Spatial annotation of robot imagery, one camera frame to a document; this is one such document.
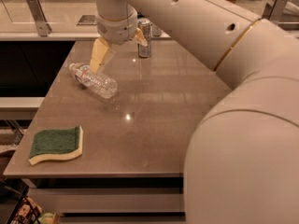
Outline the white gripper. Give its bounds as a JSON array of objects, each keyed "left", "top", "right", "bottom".
[{"left": 90, "top": 9, "right": 148, "bottom": 74}]

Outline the clear plastic water bottle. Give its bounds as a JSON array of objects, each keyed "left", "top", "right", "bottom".
[{"left": 69, "top": 63, "right": 118, "bottom": 99}]

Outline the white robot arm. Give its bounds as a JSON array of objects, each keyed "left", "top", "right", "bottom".
[{"left": 96, "top": 0, "right": 299, "bottom": 224}]

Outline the silver drink can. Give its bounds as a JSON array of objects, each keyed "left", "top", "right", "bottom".
[{"left": 138, "top": 18, "right": 152, "bottom": 58}]

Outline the green and yellow sponge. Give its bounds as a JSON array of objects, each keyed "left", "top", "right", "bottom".
[{"left": 29, "top": 126, "right": 83, "bottom": 165}]

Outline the left metal glass bracket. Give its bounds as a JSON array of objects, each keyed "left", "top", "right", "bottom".
[{"left": 26, "top": 0, "right": 51, "bottom": 37}]

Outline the metal glass bracket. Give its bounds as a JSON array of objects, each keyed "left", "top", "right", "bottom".
[
  {"left": 262, "top": 0, "right": 289, "bottom": 24},
  {"left": 26, "top": 0, "right": 51, "bottom": 37}
]

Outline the right metal glass bracket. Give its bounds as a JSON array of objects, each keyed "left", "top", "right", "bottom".
[{"left": 262, "top": 0, "right": 289, "bottom": 24}]

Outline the black wire snack basket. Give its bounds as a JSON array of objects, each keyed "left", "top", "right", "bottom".
[{"left": 0, "top": 180, "right": 34, "bottom": 224}]

